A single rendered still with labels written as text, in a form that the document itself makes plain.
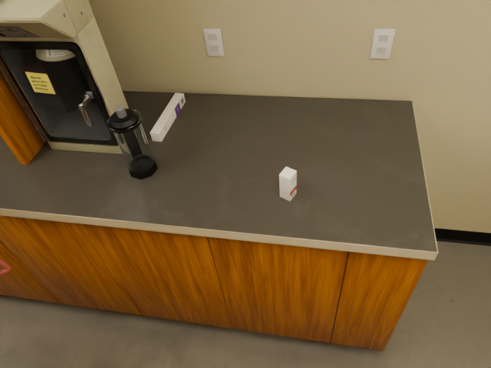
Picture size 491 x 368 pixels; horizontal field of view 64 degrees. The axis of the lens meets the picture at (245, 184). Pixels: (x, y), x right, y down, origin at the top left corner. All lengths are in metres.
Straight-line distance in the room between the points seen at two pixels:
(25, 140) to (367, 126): 1.26
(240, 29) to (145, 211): 0.76
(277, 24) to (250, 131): 0.40
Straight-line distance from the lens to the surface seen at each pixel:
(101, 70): 1.37
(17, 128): 1.63
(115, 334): 2.21
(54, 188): 1.53
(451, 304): 2.26
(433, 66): 1.66
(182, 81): 1.77
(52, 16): 1.20
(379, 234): 1.20
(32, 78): 1.46
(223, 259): 1.40
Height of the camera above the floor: 1.90
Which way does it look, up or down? 47 degrees down
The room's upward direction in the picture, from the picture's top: 7 degrees counter-clockwise
